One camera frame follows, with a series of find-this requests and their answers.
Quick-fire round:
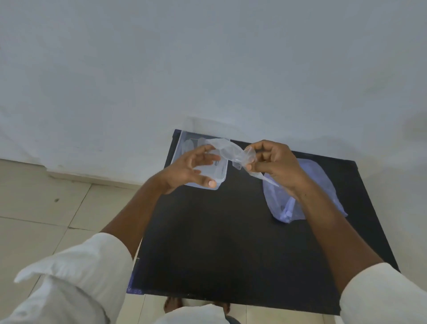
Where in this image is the translucent bluish plastic bag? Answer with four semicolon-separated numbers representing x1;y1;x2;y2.
262;158;348;224

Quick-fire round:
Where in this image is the person's right hand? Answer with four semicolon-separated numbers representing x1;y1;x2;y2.
244;140;310;198

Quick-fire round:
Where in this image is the white shirt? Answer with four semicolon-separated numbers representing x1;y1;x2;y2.
0;232;427;324

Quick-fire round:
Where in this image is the clear plastic container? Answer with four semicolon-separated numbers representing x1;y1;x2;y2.
170;130;231;191

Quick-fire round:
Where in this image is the person's left forearm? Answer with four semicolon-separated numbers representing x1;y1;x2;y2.
99;174;168;259

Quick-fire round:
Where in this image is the person's left hand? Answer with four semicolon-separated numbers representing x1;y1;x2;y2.
152;145;222;196

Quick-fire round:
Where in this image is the clear disposable plastic glove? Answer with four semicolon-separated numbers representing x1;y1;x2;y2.
204;138;280;188

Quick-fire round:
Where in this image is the person's right forearm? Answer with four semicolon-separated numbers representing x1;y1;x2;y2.
294;182;385;296

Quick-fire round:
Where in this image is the person's left foot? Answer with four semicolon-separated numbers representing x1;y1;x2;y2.
163;297;183;314

